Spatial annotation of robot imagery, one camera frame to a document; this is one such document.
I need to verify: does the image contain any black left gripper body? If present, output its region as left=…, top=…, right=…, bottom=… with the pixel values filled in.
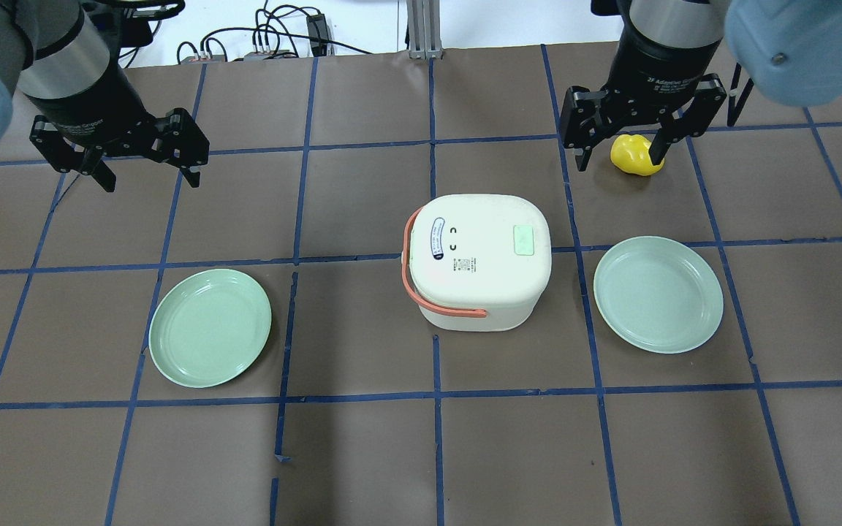
left=41, top=66, right=164, bottom=159

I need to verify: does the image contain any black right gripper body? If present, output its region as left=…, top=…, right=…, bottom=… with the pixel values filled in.
left=604, top=29, right=718, bottom=126

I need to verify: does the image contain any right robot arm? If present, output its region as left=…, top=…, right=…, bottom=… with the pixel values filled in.
left=558, top=1, right=842, bottom=171

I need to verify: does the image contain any yellow bell pepper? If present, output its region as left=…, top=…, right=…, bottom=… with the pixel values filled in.
left=610, top=134, right=664, bottom=177

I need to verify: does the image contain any green plate near pepper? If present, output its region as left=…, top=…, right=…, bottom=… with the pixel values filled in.
left=593, top=236, right=724, bottom=355

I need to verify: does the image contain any black power adapter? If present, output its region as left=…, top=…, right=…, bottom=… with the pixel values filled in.
left=306, top=14, right=330, bottom=56

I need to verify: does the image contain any green plate far side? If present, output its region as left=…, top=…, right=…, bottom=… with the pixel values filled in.
left=148, top=267, right=272, bottom=389

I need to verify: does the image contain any white rice cooker orange handle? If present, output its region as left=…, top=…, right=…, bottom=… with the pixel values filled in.
left=401, top=194, right=552, bottom=332

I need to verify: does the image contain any aluminium frame post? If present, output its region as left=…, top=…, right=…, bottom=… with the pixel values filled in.
left=406, top=1, right=444, bottom=60

